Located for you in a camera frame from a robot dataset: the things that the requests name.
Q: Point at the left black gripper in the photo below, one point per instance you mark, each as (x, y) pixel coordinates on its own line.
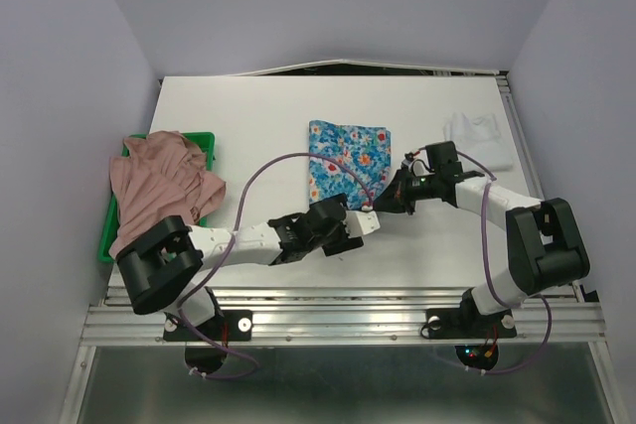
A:
(338, 244)

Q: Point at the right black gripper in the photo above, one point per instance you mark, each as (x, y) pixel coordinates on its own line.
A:
(395, 198)

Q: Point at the blue floral skirt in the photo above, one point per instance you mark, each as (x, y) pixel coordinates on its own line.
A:
(348, 159)

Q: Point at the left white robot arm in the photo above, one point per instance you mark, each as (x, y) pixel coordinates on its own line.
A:
(159, 267)

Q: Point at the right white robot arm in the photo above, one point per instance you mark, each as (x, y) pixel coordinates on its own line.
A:
(544, 245)

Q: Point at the green plastic bin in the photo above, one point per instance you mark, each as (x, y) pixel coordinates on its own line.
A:
(107, 245)

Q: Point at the pink skirt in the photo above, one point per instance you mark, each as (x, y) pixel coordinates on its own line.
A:
(164, 173)

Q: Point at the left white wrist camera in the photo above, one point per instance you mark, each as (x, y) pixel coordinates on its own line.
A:
(361, 223)

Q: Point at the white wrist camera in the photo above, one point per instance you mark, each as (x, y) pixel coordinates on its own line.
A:
(414, 162)
(361, 223)

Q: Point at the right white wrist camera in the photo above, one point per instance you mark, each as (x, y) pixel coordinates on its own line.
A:
(414, 162)

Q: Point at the aluminium table frame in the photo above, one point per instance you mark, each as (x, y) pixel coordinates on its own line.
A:
(338, 338)

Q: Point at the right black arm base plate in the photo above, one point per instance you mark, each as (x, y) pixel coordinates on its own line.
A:
(455, 324)

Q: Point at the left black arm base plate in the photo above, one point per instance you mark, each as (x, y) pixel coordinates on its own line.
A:
(228, 326)

